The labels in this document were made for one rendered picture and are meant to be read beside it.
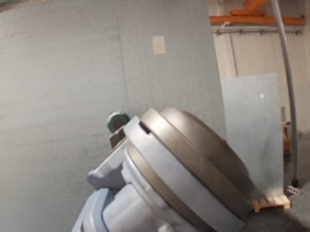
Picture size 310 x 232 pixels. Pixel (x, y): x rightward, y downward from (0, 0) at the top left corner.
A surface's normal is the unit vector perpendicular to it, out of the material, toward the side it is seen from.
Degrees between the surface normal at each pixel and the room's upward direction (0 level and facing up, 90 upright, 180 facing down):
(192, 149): 69
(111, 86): 90
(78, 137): 90
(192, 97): 90
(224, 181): 86
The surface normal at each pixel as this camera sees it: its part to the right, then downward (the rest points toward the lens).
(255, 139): -0.26, 0.08
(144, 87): 0.08, 0.04
